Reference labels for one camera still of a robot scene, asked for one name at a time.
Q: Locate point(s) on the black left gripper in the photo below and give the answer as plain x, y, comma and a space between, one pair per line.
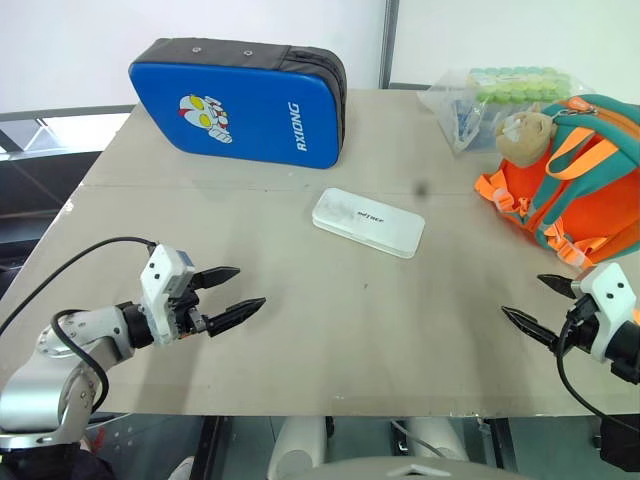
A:
187, 315

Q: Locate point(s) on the grey rounded robot torso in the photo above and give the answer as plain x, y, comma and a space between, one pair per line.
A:
410, 470

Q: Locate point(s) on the white cylindrical robot leg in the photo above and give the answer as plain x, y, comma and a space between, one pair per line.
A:
297, 445
435, 437

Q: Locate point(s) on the brown plush toy pendant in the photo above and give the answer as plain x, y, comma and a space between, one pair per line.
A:
525, 137

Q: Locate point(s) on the white pencil case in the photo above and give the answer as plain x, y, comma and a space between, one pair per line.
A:
370, 222

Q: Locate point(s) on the dark rounded shape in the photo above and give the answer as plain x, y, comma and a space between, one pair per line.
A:
45, 462

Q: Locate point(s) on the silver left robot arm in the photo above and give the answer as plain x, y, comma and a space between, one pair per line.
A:
65, 360

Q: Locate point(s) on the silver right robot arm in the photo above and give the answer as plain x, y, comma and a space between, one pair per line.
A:
627, 355

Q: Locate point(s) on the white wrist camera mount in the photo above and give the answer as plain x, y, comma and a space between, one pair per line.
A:
160, 280
607, 300

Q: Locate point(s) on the orange teal child backpack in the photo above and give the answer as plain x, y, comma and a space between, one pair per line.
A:
595, 200

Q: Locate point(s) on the clear plastic bag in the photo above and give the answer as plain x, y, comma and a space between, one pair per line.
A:
457, 107

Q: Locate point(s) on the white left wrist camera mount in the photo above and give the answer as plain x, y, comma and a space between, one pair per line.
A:
160, 280

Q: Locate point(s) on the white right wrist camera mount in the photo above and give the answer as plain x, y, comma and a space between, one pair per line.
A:
607, 300

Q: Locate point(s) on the green capped tube pack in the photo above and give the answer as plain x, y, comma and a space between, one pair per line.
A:
520, 85

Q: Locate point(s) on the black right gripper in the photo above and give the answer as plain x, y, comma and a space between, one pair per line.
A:
582, 327

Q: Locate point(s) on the grey vertical wall post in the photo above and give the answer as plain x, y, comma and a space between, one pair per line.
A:
389, 42

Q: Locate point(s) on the black table leg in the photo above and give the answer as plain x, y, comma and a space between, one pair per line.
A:
212, 447
500, 442

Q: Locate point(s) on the black box under table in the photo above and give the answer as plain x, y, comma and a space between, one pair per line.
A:
620, 442

